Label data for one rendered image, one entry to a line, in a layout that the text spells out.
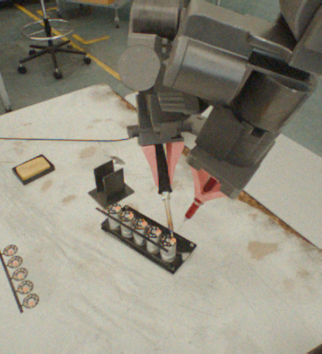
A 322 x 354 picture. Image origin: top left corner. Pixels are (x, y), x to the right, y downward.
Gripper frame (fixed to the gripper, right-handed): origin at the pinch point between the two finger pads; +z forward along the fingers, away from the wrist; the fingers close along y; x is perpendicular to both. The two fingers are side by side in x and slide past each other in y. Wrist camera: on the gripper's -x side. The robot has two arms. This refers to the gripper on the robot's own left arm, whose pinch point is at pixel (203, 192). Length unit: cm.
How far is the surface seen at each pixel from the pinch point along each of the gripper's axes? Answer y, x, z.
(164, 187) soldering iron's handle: -4.8, -5.9, 10.4
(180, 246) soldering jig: -2.6, 1.8, 17.8
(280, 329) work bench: 1.3, 20.4, 12.5
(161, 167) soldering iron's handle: -7.4, -8.6, 9.8
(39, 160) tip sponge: -4.4, -33.5, 29.7
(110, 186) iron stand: -5.1, -15.5, 21.0
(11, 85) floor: -107, -169, 158
